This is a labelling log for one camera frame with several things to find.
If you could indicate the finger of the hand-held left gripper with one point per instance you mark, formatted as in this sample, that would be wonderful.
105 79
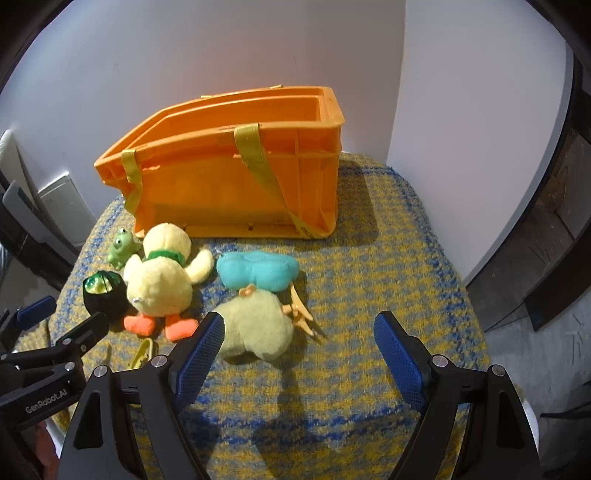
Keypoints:
83 334
34 308

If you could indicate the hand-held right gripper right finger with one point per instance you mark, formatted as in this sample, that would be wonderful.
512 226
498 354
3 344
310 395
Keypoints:
401 364

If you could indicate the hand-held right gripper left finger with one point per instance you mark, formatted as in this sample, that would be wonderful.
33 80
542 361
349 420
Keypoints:
198 357

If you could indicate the black and green ball toy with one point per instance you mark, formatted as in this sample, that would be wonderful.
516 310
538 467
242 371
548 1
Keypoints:
104 304

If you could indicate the yellow plastic clip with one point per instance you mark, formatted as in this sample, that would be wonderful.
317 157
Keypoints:
143 350

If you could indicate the pale green chick plush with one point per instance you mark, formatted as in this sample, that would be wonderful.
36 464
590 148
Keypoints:
258 323

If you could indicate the yellow duck plush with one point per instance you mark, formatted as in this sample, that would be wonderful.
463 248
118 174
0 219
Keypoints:
157 281

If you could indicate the green frog toy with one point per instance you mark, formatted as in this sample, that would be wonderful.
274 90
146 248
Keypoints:
122 244

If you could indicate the blue plush toy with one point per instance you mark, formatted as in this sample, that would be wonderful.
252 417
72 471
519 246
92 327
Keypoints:
249 272

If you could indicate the orange plastic crate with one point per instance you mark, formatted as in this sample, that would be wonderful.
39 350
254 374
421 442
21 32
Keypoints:
207 184

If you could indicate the yellow and blue plaid blanket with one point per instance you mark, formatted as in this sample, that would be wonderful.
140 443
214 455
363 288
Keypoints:
351 277

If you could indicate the white wall panel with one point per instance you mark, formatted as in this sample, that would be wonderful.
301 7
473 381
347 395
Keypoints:
60 203

